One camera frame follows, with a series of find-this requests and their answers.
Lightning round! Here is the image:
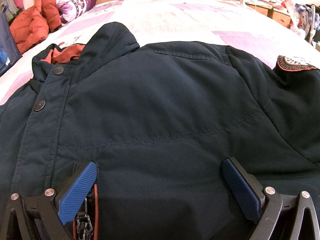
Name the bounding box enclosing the dark navy winter jacket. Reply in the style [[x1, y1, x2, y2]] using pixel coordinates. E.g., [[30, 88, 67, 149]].
[[1, 22, 319, 239]]

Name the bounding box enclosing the pile of hanging clothes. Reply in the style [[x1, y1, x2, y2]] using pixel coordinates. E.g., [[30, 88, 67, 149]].
[[1, 0, 24, 23]]

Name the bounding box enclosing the blue gift bag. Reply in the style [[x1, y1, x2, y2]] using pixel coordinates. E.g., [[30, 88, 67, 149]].
[[0, 5, 22, 76]]

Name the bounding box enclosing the wooden nightstand with drawers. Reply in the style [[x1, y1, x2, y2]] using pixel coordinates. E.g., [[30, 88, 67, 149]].
[[246, 2, 291, 28]]

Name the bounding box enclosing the orange red puffer jacket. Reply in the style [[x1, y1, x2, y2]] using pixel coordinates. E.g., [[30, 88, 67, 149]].
[[10, 0, 62, 54]]

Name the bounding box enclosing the purple pink patchwork quilt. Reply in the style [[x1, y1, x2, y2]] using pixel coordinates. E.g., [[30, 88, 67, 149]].
[[1, 0, 319, 102]]

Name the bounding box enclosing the clutter pile in corner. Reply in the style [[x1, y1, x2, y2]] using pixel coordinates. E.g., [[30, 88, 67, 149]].
[[280, 0, 319, 47]]

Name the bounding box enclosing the purple patterned pillow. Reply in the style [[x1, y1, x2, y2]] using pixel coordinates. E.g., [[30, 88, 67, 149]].
[[56, 0, 97, 24]]

